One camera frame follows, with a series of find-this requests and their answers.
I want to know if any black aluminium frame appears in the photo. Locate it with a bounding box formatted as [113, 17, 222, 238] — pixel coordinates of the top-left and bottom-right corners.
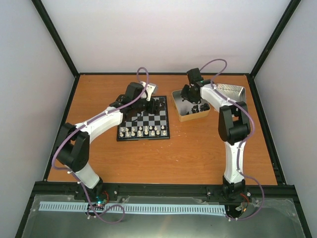
[14, 0, 317, 238]

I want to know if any black silver chess board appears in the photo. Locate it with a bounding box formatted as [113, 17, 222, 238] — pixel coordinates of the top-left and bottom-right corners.
[116, 96, 170, 142]

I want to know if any yellow metal tin box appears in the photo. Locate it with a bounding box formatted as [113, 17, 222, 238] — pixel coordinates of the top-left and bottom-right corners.
[171, 90, 211, 122]

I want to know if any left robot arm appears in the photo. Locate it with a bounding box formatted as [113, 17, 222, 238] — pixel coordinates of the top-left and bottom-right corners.
[52, 81, 159, 200]

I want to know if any metal base plate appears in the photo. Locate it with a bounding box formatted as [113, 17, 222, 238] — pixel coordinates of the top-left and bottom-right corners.
[21, 195, 305, 238]

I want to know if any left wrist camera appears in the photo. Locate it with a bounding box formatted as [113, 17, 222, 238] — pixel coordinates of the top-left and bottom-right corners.
[146, 83, 158, 101]

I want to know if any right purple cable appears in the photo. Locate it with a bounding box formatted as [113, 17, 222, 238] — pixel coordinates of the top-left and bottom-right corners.
[200, 59, 265, 222]

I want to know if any light blue cable duct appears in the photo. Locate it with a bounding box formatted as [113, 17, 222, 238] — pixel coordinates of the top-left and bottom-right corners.
[38, 201, 226, 216]

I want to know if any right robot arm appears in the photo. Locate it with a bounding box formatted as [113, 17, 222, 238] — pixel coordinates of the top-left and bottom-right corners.
[181, 68, 254, 201]

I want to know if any white king piece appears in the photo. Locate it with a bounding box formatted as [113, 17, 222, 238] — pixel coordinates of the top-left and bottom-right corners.
[144, 126, 149, 136]

